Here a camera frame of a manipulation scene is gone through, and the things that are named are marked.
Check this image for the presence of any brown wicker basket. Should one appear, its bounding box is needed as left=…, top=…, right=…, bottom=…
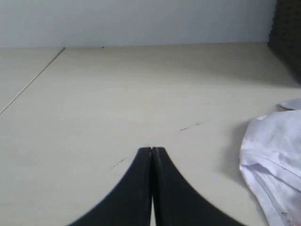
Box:
left=268, top=0, right=301, bottom=83

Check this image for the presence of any white t-shirt with red lettering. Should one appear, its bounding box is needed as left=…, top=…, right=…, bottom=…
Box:
left=239, top=98, right=301, bottom=226

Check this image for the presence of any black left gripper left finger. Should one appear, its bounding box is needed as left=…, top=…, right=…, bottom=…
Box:
left=71, top=147, right=152, bottom=226

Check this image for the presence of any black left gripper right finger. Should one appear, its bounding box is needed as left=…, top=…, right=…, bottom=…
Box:
left=152, top=147, right=242, bottom=226

